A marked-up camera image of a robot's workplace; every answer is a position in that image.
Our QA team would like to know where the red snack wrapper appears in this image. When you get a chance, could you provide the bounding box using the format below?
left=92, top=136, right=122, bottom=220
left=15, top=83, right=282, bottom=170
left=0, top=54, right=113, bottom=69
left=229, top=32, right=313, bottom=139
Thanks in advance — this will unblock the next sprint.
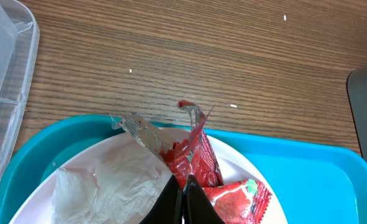
left=112, top=100, right=272, bottom=224

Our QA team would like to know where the clear plastic bin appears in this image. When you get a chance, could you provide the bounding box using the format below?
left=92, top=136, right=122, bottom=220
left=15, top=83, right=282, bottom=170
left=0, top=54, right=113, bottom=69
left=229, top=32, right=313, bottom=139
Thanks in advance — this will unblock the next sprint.
left=0, top=0, right=40, bottom=181

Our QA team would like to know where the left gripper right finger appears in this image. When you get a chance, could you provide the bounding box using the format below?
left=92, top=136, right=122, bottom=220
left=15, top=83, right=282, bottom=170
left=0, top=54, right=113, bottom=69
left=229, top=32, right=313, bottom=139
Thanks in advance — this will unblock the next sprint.
left=183, top=175, right=225, bottom=224

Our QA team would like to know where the teal serving tray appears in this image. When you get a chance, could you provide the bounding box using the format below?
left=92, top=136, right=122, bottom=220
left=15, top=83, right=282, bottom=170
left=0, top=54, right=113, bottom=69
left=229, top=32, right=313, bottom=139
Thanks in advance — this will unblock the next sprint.
left=0, top=115, right=367, bottom=223

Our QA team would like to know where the white napkin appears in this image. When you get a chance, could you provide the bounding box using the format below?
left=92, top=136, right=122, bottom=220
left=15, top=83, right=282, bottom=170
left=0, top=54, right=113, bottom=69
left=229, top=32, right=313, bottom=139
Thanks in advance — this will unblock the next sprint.
left=52, top=147, right=172, bottom=224

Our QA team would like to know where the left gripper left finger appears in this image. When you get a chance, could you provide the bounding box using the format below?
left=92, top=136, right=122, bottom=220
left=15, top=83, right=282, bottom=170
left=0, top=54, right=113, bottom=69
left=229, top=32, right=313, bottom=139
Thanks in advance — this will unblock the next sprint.
left=140, top=175, right=183, bottom=224

